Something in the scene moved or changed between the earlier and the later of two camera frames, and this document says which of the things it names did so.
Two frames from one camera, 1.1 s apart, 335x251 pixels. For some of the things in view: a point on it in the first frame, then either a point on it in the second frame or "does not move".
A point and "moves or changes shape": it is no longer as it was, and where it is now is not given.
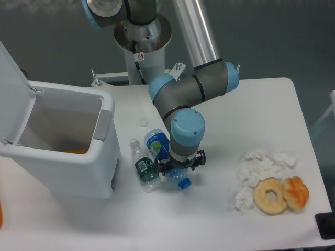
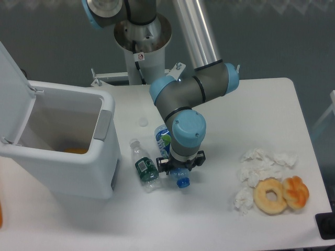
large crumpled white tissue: [256, 164] does not move
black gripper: [199, 159] does not move
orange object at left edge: [1, 219] does not move
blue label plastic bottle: [158, 144] moves or changes shape
